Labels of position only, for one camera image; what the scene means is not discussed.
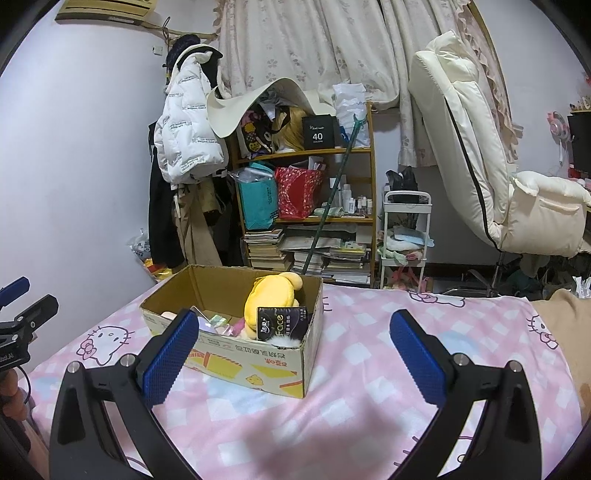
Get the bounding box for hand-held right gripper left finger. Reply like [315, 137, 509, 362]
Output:
[48, 308, 200, 480]

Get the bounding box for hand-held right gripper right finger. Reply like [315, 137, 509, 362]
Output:
[389, 309, 543, 480]

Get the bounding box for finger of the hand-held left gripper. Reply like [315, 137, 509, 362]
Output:
[14, 294, 60, 344]
[0, 277, 31, 308]

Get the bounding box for shiny plastic packet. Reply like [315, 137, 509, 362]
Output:
[191, 305, 243, 333]

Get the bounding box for cardboard box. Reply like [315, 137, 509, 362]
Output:
[140, 264, 325, 400]

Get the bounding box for black tissue packet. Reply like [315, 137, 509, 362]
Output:
[256, 306, 315, 344]

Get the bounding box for yellow plush toy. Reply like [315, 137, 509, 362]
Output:
[243, 272, 305, 340]

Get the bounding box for person's left forearm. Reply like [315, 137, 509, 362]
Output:
[11, 413, 51, 467]

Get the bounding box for person's left hand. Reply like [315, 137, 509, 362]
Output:
[0, 369, 31, 420]

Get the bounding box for pink printed bedsheet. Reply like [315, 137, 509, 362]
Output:
[28, 272, 587, 480]

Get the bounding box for pink toys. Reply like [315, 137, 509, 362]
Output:
[385, 265, 432, 291]

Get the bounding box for gold foil wrapper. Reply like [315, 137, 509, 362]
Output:
[143, 258, 178, 282]

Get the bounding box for clear plastic bag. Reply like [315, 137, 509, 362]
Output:
[128, 228, 153, 266]

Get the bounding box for pile of folded cloths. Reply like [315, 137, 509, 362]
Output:
[379, 226, 435, 264]

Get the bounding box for beige trousers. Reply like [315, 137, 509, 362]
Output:
[174, 182, 225, 268]

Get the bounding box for dark hanging clothes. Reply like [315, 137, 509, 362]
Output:
[148, 122, 185, 268]

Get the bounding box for stack of books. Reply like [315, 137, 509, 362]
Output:
[243, 224, 372, 283]

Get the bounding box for white trolley cart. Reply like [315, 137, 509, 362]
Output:
[379, 190, 433, 291]

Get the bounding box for cluster of cosmetic bottles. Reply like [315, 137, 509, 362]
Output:
[330, 178, 375, 217]

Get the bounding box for teal bag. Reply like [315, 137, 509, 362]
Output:
[236, 167, 280, 232]

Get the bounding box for green pole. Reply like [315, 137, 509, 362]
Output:
[302, 114, 368, 278]

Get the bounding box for red bag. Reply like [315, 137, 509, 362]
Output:
[274, 167, 325, 221]

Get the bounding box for cream padded chair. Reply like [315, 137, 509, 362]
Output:
[409, 30, 591, 296]

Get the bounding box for wooden shelf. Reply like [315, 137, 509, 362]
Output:
[228, 102, 377, 283]

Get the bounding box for white puffer jacket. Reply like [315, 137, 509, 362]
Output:
[154, 50, 230, 183]

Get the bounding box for black patterned bag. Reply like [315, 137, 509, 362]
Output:
[238, 109, 275, 155]

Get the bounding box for black box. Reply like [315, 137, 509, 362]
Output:
[302, 114, 339, 150]

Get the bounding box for cream wide-brim hat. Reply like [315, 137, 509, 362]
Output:
[206, 78, 340, 138]

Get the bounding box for blonde wig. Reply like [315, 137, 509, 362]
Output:
[271, 107, 308, 153]

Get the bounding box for white plastic bag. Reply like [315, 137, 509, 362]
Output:
[332, 83, 372, 148]

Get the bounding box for black monitor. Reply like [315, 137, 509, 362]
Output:
[567, 111, 591, 171]

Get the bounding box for pink fan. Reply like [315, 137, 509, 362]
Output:
[547, 111, 573, 167]

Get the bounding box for air conditioner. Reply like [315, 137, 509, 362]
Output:
[55, 0, 158, 21]

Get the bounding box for black cap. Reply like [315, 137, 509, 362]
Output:
[165, 34, 225, 70]

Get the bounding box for floral curtain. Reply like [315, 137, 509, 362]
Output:
[217, 0, 518, 167]

